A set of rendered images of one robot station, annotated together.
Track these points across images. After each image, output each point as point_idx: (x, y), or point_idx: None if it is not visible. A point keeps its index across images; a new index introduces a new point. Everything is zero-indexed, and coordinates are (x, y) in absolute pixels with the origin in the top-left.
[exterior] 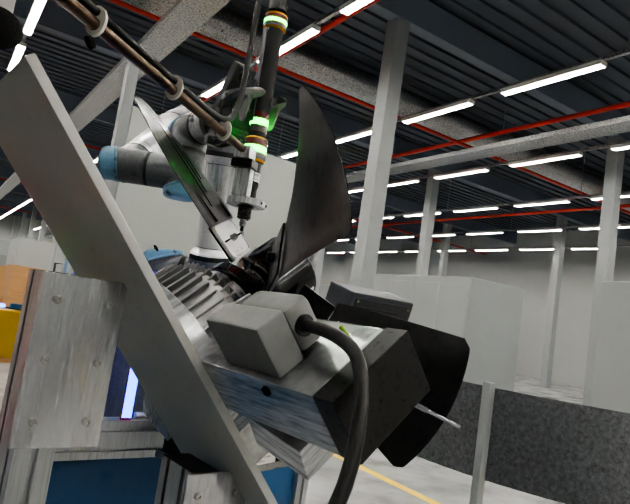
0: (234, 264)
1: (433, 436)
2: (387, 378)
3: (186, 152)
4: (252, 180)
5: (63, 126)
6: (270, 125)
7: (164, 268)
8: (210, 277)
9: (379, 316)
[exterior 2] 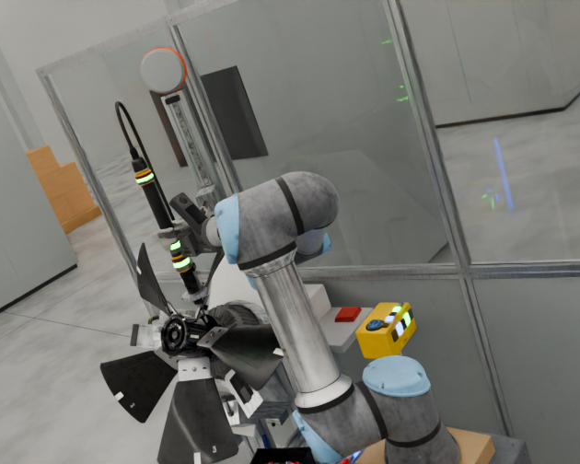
0: (294, 418)
1: (123, 408)
2: None
3: (217, 252)
4: None
5: None
6: (167, 248)
7: (230, 305)
8: (207, 313)
9: (132, 356)
